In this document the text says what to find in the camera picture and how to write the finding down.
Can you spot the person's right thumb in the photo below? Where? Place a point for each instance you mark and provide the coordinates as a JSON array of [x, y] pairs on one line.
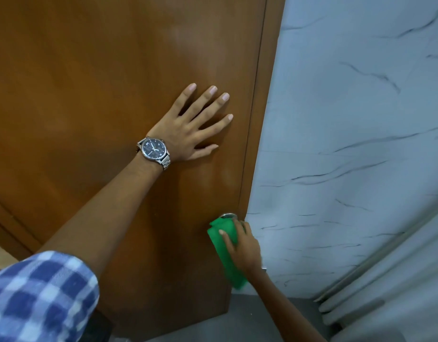
[[227, 240]]

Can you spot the blue white plaid shirt sleeve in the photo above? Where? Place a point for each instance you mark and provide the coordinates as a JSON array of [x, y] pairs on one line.
[[37, 299]]

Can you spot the person's left hand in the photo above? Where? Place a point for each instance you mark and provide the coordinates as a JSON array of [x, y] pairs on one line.
[[176, 135]]

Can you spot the person's left little finger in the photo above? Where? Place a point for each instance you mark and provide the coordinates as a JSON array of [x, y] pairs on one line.
[[184, 98]]

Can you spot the green cleaning cloth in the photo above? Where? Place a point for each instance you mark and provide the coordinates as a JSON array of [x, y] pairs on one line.
[[230, 267]]

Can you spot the brown wooden door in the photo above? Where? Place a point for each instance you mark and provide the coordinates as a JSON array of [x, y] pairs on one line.
[[80, 74]]

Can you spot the person's right forearm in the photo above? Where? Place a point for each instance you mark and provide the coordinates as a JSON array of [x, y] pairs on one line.
[[286, 309]]

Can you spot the white curtain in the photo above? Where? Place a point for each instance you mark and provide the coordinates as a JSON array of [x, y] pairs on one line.
[[389, 281]]

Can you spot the person's right hand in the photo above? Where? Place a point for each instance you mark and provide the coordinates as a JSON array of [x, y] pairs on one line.
[[247, 252]]

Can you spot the silver door knob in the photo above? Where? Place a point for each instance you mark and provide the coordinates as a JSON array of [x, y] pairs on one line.
[[229, 215]]

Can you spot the brown wooden door frame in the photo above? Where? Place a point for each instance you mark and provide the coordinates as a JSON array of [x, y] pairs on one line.
[[263, 103]]

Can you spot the person's left forearm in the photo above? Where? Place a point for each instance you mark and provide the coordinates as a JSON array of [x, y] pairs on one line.
[[105, 213]]

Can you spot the person's left middle finger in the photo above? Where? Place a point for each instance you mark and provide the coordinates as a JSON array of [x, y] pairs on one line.
[[213, 108]]

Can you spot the person's left thumb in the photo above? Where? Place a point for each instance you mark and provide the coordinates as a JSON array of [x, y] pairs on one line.
[[204, 151]]

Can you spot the silver wristwatch with dark dial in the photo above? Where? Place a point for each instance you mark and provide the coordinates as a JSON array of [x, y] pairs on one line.
[[154, 147]]

